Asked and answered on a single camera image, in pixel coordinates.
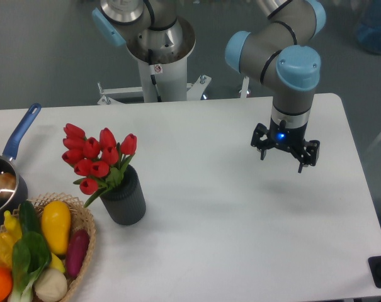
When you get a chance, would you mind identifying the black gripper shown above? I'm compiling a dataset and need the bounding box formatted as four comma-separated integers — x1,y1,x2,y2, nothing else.
251,117,320,173

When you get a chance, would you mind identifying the red tulip bouquet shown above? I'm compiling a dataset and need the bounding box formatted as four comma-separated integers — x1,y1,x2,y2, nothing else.
62,123,137,207

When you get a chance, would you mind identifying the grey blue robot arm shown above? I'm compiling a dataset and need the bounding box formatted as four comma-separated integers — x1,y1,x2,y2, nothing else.
92,1,326,167

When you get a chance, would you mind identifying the dark grey ribbed vase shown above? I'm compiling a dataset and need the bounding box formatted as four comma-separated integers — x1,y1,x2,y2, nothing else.
100,165,146,226

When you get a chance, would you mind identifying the blue transparent container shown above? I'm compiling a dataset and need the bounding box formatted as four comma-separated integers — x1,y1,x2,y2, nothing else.
355,0,381,55

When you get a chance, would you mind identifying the woven wicker basket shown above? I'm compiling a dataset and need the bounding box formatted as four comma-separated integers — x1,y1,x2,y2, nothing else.
0,193,96,301

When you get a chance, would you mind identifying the purple eggplant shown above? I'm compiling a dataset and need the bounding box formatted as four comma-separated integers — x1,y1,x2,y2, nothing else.
65,229,89,278

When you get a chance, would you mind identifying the yellow squash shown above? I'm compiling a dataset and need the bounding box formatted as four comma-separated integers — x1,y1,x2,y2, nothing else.
41,200,71,255

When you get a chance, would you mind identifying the yellow banana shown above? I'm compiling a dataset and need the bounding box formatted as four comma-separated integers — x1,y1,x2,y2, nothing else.
48,252,65,274

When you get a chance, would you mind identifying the green cucumber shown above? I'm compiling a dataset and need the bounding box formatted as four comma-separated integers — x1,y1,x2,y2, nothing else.
19,200,42,235

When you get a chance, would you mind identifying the white garlic bulb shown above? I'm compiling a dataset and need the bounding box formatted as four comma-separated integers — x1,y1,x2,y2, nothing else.
34,268,68,302

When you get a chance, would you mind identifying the green bok choy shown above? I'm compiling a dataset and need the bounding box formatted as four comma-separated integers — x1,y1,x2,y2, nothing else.
8,232,52,301

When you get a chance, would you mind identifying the brown bread roll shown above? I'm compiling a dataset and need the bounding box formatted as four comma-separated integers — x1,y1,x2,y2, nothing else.
0,172,16,199

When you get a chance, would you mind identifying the small yellow gourd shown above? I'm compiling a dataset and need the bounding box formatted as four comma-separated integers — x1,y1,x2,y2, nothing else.
4,210,22,240

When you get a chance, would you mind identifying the yellow bell pepper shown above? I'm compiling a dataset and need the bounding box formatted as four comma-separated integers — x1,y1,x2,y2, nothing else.
0,232,17,269

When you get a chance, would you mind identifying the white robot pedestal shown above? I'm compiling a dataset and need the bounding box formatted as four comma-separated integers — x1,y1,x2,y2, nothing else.
92,9,212,104

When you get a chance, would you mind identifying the blue handled saucepan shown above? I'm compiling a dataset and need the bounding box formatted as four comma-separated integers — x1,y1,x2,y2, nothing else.
0,103,42,225

